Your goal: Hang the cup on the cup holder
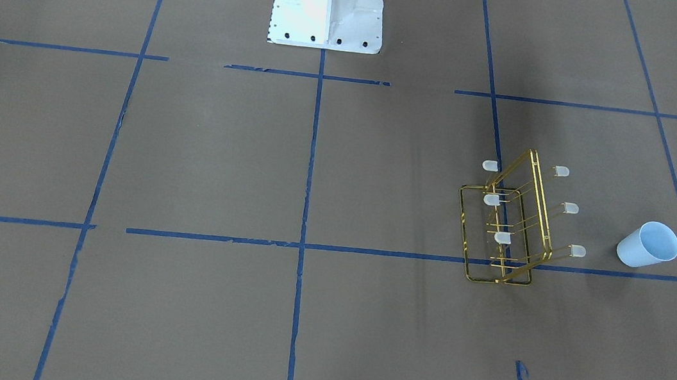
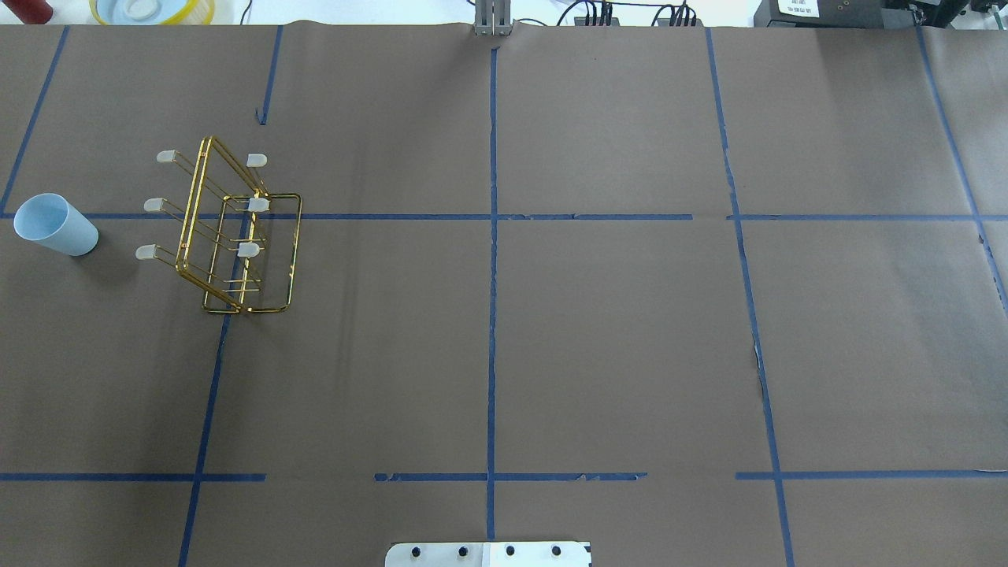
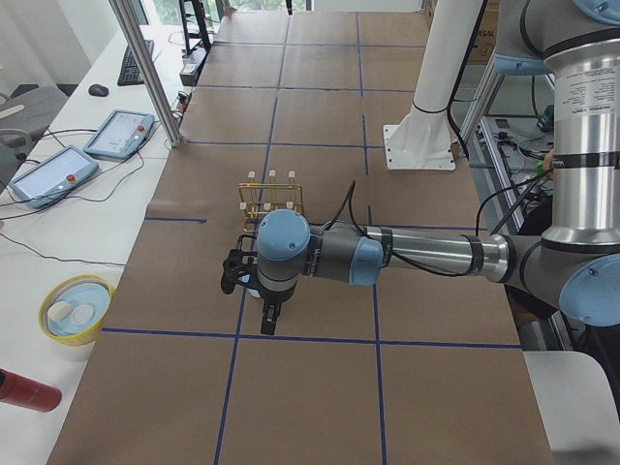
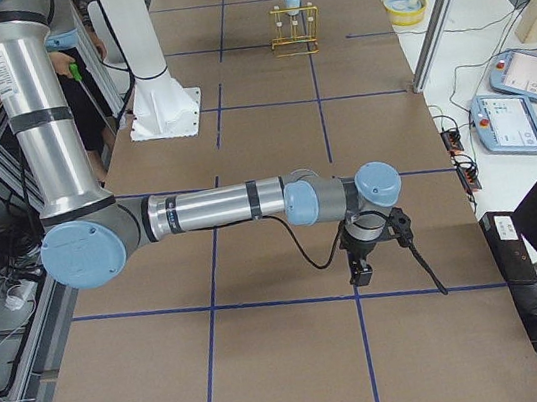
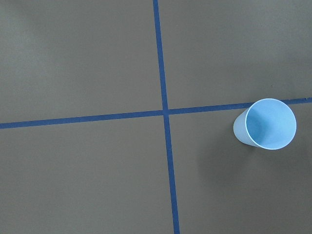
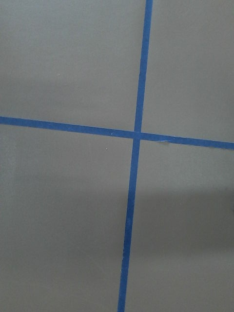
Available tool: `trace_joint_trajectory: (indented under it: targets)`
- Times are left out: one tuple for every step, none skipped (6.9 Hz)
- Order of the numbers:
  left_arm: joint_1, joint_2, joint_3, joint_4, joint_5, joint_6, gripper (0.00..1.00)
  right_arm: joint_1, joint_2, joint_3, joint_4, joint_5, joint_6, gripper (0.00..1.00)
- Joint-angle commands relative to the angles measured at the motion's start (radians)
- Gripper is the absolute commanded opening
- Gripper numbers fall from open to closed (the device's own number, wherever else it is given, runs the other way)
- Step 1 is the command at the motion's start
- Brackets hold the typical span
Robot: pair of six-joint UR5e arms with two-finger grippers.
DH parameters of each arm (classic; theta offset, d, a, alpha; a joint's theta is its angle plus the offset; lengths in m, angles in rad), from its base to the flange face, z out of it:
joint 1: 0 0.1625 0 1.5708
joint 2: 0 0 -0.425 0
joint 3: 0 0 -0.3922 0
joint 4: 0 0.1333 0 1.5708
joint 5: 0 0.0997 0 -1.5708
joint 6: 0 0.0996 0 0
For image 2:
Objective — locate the black equipment box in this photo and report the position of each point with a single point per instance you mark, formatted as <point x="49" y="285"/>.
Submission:
<point x="835" y="14"/>

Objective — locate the light blue plastic cup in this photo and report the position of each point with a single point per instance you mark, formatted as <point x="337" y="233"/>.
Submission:
<point x="52" y="222"/>

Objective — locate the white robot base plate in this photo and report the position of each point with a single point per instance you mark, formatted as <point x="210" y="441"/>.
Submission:
<point x="515" y="553"/>

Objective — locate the aluminium frame post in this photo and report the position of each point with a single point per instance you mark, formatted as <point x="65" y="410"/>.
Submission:
<point x="492" y="17"/>

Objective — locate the gold wire cup holder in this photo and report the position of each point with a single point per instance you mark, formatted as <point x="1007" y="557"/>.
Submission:
<point x="225" y="230"/>

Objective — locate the black power strip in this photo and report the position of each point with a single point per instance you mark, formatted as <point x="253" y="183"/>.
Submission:
<point x="640" y="14"/>

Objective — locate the yellow rimmed bowl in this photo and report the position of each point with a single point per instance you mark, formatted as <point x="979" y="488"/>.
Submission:
<point x="153" y="12"/>

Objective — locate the red thermos bottle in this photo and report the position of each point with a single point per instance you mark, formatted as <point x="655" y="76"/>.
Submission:
<point x="30" y="11"/>

